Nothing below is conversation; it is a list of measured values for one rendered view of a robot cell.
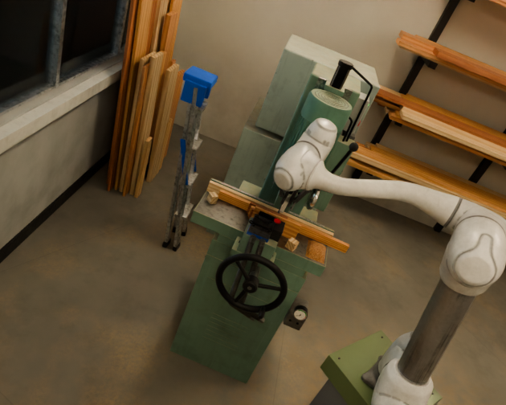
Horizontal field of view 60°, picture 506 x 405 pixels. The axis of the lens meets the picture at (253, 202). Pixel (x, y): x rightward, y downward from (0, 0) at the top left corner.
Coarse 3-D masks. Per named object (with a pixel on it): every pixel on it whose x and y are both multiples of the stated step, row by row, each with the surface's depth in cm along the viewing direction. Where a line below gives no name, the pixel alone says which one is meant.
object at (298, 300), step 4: (296, 300) 202; (300, 300) 202; (304, 300) 203; (292, 304) 199; (296, 304) 199; (300, 304) 200; (304, 304) 201; (292, 308) 196; (288, 312) 196; (292, 312) 194; (288, 316) 195; (292, 316) 194; (284, 320) 197; (288, 320) 196; (292, 320) 195; (296, 320) 195; (304, 320) 194; (284, 324) 198; (288, 324) 197; (292, 324) 197; (296, 324) 196; (300, 324) 196; (296, 328) 197
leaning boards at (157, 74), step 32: (160, 0) 283; (128, 32) 257; (160, 32) 301; (128, 64) 271; (160, 64) 281; (128, 96) 283; (160, 96) 331; (128, 128) 301; (160, 128) 318; (128, 160) 303; (160, 160) 351; (128, 192) 324
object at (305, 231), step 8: (224, 192) 194; (224, 200) 195; (232, 200) 194; (240, 200) 193; (304, 232) 194; (312, 232) 193; (320, 232) 194; (320, 240) 194; (328, 240) 193; (336, 240) 193; (336, 248) 194; (344, 248) 194
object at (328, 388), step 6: (324, 384) 178; (330, 384) 175; (324, 390) 178; (330, 390) 175; (336, 390) 173; (318, 396) 181; (324, 396) 178; (330, 396) 176; (336, 396) 173; (312, 402) 184; (318, 402) 182; (324, 402) 179; (330, 402) 176; (336, 402) 174; (342, 402) 171
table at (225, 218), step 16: (208, 192) 196; (208, 208) 187; (224, 208) 191; (240, 208) 195; (208, 224) 184; (224, 224) 182; (240, 224) 185; (304, 240) 192; (272, 256) 180; (288, 256) 183; (304, 256) 183; (320, 272) 184
